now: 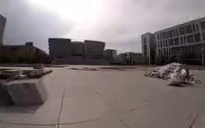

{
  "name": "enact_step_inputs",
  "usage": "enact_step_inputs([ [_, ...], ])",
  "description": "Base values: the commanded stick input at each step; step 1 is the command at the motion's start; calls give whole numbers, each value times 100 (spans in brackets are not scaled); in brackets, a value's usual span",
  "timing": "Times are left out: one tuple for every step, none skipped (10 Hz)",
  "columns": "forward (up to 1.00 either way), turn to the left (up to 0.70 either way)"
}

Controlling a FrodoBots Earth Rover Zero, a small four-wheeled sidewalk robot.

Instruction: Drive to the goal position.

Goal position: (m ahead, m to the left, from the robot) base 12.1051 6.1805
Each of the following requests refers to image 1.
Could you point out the dark block building group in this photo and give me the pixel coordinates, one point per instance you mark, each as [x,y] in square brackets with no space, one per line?
[76,50]

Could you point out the grey slab paved plaza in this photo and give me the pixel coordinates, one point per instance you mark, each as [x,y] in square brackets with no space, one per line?
[103,100]

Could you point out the pile of rubble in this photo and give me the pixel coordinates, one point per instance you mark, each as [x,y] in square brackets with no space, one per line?
[173,73]

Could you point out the low dark building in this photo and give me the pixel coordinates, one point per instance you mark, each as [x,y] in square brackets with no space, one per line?
[23,53]

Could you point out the concrete block planter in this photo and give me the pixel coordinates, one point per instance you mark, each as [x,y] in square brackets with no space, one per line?
[21,90]

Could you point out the grey multi-storey building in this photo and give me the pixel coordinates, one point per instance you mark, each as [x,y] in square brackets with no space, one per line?
[186,41]

